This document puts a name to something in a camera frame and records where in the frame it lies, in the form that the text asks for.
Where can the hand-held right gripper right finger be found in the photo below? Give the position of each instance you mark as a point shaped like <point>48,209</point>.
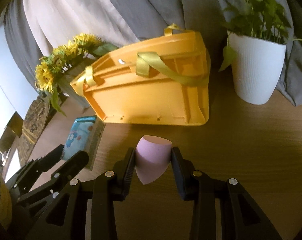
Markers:
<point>178,175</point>

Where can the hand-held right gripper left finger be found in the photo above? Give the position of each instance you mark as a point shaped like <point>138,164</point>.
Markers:
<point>127,172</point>

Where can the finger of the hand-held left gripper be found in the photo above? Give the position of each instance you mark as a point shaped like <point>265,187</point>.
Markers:
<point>73,163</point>
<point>44,163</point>

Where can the purple makeup sponge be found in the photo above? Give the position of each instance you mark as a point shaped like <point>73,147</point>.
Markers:
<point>152,160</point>

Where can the blue printed tissue pack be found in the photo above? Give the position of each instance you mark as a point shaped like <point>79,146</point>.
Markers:
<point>83,135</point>

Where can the yellow plastic storage basket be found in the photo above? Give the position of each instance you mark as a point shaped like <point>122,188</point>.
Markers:
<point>146,102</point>

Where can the ornate brown decorative box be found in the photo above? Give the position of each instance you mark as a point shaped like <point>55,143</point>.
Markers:
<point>34,120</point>

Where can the clear glass vase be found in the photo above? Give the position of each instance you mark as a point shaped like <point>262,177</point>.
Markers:
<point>72,82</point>

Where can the artificial sunflower bouquet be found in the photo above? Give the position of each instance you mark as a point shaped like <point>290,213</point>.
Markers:
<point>55,57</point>

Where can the white ribbed flower pot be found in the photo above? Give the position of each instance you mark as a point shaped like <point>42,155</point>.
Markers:
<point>256,72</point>

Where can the white sheer curtain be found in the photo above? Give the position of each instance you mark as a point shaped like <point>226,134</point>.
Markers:
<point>65,10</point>

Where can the grey curtain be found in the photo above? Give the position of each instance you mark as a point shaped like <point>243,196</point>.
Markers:
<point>186,2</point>

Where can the green leafy plant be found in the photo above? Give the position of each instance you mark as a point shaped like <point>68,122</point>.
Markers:
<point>256,17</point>

